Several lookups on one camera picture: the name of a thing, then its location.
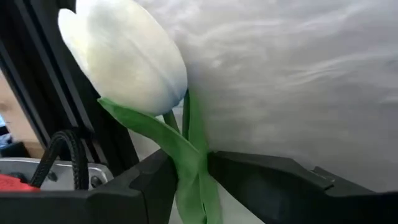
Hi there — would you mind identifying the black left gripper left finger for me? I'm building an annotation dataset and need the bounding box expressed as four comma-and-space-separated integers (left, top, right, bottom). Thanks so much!
0, 149, 179, 224

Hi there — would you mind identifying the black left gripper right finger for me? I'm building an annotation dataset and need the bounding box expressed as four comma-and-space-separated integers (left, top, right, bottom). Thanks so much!
207, 151, 398, 224

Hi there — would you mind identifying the white artificial tulip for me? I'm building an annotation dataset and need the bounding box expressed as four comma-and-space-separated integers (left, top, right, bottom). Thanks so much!
57, 0, 223, 224

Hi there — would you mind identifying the red plastic part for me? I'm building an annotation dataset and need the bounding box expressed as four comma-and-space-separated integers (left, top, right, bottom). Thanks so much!
0, 174, 40, 192

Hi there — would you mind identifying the silver metal plate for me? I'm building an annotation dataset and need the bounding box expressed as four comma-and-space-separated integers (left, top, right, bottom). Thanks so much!
0, 157, 114, 191

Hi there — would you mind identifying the wooden plank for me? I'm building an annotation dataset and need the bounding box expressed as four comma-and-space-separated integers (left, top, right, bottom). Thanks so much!
0, 71, 44, 158

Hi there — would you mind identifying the black braided cable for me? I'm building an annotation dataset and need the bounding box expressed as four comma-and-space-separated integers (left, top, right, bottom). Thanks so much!
29, 129, 90, 190

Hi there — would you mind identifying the black aluminium table frame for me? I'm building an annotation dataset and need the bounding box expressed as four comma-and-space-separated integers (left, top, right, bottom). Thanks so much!
0, 0, 141, 175

